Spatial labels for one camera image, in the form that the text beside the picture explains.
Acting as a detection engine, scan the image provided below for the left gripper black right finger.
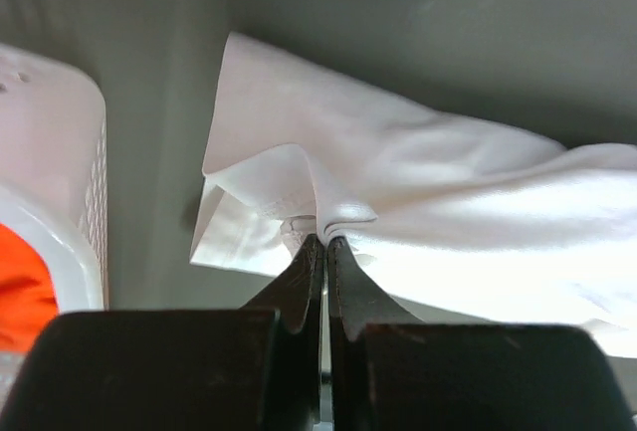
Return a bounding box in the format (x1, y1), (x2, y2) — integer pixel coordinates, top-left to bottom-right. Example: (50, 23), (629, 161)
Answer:
(325, 238), (634, 430)

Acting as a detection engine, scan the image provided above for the white green raglan t-shirt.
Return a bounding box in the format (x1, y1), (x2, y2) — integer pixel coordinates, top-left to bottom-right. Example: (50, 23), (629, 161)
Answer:
(190, 33), (636, 358)

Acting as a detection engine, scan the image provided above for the crumpled orange t-shirt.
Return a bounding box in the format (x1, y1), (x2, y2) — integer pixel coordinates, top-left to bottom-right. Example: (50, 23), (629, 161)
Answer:
(0, 225), (59, 354)

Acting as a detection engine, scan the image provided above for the white plastic basket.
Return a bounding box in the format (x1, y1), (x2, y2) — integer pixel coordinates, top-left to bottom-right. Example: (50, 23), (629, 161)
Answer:
(1, 45), (108, 395)

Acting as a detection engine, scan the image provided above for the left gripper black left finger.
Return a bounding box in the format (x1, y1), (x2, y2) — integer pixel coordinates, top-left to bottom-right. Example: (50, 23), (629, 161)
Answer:
(1, 236), (324, 430)

